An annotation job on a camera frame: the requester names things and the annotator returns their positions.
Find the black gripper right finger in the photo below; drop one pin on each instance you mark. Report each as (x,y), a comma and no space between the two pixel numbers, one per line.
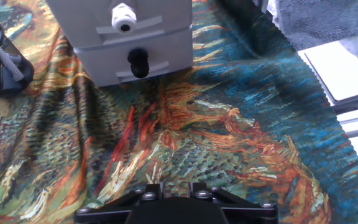
(204,194)

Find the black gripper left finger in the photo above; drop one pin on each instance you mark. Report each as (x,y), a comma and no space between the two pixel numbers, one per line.
(141,196)

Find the sunflower painting cloth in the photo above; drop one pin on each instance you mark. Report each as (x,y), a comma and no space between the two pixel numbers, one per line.
(228,140)

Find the black mesh pen holder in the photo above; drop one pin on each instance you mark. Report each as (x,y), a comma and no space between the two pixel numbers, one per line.
(14,84)

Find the white pad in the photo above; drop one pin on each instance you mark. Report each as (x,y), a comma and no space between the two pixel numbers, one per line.
(337,71)

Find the dark grey towel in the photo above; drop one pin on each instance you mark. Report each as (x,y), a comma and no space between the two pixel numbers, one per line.
(322,21)

